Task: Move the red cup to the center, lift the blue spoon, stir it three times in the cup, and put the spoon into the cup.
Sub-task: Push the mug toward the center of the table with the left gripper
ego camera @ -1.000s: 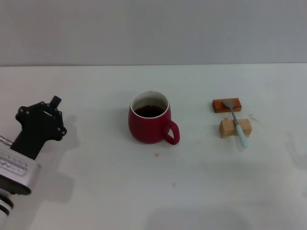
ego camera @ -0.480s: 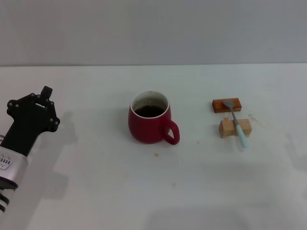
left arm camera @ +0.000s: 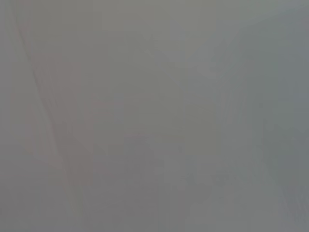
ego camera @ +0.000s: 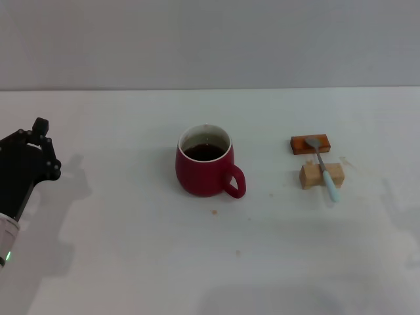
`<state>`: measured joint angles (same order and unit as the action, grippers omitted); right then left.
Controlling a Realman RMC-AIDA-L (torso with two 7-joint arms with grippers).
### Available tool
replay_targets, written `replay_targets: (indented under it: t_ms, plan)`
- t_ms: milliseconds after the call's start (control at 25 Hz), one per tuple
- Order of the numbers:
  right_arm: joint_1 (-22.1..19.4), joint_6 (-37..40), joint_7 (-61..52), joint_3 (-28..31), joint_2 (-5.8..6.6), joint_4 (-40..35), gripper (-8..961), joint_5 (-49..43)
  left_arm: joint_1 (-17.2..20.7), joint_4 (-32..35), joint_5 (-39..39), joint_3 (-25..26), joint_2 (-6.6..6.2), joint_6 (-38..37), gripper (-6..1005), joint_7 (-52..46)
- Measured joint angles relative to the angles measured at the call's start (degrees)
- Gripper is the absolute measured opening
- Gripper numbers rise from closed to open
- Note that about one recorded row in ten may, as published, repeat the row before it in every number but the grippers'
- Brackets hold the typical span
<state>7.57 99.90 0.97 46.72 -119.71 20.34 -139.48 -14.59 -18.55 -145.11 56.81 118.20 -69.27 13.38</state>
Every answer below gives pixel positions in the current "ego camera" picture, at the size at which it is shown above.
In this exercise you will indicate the light wooden block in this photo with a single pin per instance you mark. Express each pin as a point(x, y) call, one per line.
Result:
point(310, 177)

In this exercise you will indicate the red ceramic mug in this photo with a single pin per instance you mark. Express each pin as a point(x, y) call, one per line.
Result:
point(203, 177)

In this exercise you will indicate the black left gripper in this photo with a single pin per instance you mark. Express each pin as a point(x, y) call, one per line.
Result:
point(19, 170)

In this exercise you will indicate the dark brown coffee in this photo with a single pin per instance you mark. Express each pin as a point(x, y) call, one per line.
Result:
point(205, 152)

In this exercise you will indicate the reddish brown wooden block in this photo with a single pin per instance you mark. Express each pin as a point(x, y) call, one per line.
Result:
point(300, 146)

